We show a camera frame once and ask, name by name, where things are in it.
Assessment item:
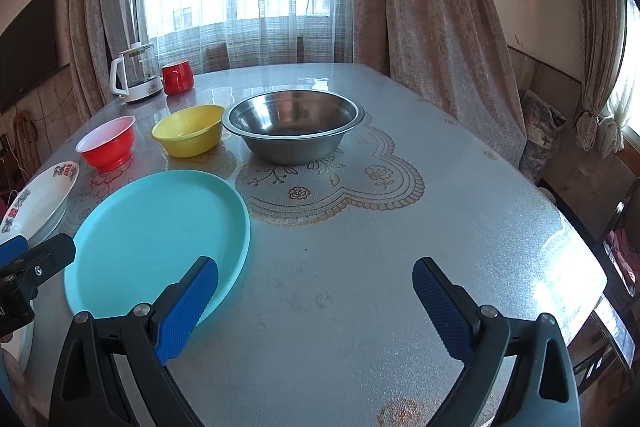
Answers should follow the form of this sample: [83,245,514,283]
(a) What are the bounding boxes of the white plate red characters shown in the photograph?
[1,160,80,246]

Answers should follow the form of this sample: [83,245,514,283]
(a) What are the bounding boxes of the turquoise plastic plate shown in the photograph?
[64,169,250,319]

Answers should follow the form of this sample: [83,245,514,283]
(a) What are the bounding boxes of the red plastic bowl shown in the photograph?
[75,116,136,172]

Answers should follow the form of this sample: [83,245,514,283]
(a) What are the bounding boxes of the yellow plastic bowl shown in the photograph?
[151,104,224,158]

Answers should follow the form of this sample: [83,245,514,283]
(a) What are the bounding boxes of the stainless steel bowl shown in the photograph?
[222,89,366,166]

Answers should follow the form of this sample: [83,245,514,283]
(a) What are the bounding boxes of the wooden chair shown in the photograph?
[574,181,639,393]

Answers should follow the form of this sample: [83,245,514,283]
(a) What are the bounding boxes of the white glass electric kettle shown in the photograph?
[110,42,163,103]

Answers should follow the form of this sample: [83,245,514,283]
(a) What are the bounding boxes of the red mug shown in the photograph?
[162,60,194,96]

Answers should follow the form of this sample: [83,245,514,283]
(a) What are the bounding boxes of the patterned bag on floor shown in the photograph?
[518,90,566,183]

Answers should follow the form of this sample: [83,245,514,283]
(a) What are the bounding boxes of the right tied beige curtain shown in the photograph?
[574,0,627,158]

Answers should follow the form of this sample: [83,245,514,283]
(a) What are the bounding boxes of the middle beige curtain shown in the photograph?
[352,0,526,166]

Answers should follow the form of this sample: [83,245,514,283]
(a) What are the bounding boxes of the black wall television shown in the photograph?
[0,0,58,113]

